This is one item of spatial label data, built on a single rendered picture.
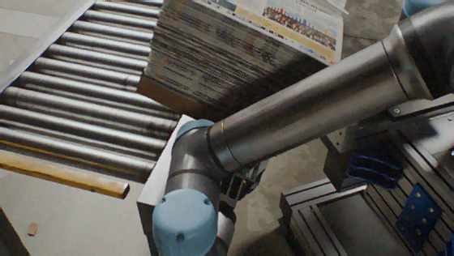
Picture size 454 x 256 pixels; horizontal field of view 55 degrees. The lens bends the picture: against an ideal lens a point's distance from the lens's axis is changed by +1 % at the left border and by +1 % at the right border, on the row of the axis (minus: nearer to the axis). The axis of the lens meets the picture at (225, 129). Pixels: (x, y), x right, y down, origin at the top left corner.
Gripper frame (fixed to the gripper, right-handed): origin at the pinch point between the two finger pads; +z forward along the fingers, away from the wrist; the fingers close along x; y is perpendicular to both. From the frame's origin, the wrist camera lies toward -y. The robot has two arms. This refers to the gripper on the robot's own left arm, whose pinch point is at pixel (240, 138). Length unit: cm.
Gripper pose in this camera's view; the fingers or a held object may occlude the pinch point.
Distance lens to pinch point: 83.1
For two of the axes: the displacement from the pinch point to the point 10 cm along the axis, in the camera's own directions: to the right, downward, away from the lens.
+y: 3.5, -5.9, -7.3
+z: 2.8, -6.8, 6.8
